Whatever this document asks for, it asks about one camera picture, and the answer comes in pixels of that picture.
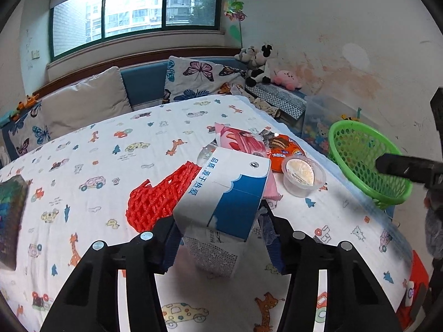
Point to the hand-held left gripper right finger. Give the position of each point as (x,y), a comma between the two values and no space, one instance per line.
(274,249)

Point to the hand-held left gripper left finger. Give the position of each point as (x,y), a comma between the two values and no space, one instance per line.
(169,249)

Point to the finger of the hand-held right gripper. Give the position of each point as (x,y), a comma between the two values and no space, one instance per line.
(437,110)
(401,166)

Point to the green plastic mesh basket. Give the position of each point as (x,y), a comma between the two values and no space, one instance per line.
(349,166)

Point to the blue and white milk carton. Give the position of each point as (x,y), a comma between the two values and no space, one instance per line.
(221,193)

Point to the red foam fruit net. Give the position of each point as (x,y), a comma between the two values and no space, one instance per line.
(155,197)

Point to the clear plastic pudding cup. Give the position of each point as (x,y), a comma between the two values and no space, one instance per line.
(303,173)

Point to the clear storage box with toys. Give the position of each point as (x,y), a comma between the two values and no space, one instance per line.
(322,124)

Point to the red plastic object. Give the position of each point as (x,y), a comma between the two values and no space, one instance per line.
(417,273)

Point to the orange snack packet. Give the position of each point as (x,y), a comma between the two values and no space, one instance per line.
(288,148)

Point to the pink snack packet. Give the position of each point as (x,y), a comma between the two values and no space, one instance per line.
(242,141)

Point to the grey checkered cushion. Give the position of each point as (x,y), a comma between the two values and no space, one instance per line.
(283,98)

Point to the beige patterned cloth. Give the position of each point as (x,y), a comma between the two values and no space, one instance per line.
(265,108)

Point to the pink plush toy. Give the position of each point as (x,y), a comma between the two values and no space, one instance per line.
(286,80)

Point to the dark box with colourful print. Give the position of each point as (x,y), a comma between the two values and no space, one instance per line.
(12,221)

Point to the beige pillow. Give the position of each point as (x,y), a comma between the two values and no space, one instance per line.
(86,103)

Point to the black and white cow plush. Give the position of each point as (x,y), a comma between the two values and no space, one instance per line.
(260,64)

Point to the large butterfly print pillow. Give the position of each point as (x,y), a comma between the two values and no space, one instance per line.
(202,76)

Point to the small butterfly print pillow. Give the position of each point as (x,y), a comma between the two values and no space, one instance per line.
(31,128)

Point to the grey plush toy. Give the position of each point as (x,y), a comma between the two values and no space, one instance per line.
(246,54)

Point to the orange toy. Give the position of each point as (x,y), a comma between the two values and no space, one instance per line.
(28,102)

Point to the teal toy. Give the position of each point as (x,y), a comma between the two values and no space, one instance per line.
(7,117)

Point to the colourful pinwheel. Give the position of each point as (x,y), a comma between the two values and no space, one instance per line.
(235,12)

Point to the green framed window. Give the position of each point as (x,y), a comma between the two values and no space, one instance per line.
(138,10)

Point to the wall switch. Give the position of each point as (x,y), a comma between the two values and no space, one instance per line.
(35,54)

